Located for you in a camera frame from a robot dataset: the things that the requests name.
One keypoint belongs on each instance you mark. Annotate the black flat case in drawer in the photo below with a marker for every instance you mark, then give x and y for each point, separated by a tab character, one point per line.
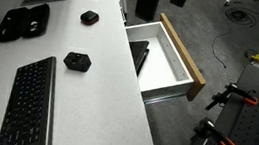
139	52

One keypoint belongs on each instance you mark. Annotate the white drawer with wooden front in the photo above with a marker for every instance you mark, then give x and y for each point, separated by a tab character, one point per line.
167	64

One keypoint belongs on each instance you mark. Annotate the open black zipper case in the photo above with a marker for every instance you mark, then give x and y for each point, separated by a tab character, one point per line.
21	22

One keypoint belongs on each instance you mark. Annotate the black hexagonal adapter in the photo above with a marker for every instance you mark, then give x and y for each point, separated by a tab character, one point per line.
77	61

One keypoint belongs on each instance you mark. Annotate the black earbud case red trim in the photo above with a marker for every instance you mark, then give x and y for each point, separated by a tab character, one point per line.
89	17

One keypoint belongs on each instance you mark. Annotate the black keyboard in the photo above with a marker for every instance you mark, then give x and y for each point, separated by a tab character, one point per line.
29	103

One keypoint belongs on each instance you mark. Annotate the black orange bar clamp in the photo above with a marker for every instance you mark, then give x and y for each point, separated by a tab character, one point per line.
217	134
234	91

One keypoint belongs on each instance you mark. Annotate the black perforated robot table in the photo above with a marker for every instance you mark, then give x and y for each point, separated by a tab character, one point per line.
246	131

